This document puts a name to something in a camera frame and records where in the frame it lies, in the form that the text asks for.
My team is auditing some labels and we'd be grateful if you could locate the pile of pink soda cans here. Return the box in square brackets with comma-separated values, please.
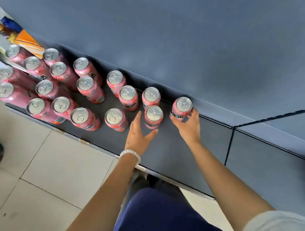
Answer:
[0, 48, 103, 92]

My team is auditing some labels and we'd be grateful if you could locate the white bead bracelet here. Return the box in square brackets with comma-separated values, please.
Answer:
[119, 149, 141, 165]

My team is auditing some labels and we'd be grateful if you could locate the orange packet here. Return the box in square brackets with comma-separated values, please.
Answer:
[14, 28, 46, 59]

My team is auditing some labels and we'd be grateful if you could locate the person's left hand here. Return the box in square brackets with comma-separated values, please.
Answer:
[125, 110, 159, 157]

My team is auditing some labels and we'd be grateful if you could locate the light grey shirt sleeve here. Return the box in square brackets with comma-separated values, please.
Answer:
[243, 210, 305, 231]

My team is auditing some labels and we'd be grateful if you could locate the navy blue shirt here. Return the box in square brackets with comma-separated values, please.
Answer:
[114, 188, 222, 231]

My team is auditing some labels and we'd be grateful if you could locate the grey metal shelf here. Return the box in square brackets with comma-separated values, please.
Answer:
[0, 0, 305, 215]

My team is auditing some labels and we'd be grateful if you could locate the person's right hand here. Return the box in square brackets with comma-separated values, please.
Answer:
[169, 107, 202, 147]

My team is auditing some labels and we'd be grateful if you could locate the blue packet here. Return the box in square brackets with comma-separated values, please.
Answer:
[0, 16, 23, 34]

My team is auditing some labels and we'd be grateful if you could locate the pink printed soda can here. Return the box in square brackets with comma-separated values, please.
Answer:
[35, 79, 71, 100]
[5, 44, 33, 66]
[171, 96, 193, 121]
[70, 107, 101, 132]
[106, 70, 127, 98]
[76, 76, 106, 104]
[144, 105, 164, 130]
[119, 85, 139, 112]
[26, 98, 66, 125]
[24, 56, 52, 80]
[51, 96, 79, 121]
[142, 87, 161, 111]
[0, 82, 38, 109]
[105, 108, 129, 132]

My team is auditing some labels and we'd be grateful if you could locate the person's left forearm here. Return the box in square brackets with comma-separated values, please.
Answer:
[66, 155, 141, 231]

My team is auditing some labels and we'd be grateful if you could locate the person's right forearm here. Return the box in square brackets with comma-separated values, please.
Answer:
[188, 140, 276, 231]

